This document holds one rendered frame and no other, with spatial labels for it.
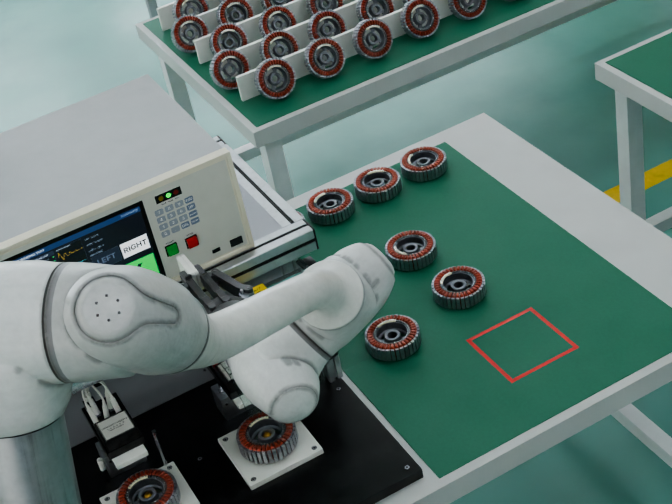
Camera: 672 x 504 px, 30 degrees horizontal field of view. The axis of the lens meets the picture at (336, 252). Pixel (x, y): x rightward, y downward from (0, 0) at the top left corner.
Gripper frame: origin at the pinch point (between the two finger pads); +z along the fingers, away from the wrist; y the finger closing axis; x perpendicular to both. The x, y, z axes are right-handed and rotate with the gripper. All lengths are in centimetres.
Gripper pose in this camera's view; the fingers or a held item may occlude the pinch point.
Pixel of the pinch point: (189, 271)
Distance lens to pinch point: 214.0
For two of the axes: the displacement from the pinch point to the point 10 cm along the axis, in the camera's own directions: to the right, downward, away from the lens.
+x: -1.7, -7.9, -5.9
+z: -4.7, -4.6, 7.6
